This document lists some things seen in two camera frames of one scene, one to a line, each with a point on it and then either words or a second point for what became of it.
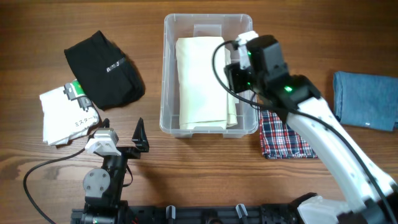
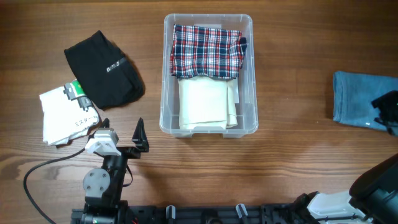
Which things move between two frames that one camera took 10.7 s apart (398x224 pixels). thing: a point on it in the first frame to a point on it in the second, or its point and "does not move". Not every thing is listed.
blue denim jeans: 365,101 does not move
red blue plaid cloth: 280,141 to 199,51
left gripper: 140,138 does not move
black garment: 107,74 does not move
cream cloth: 204,102 does not move
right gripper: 236,78 to 387,103
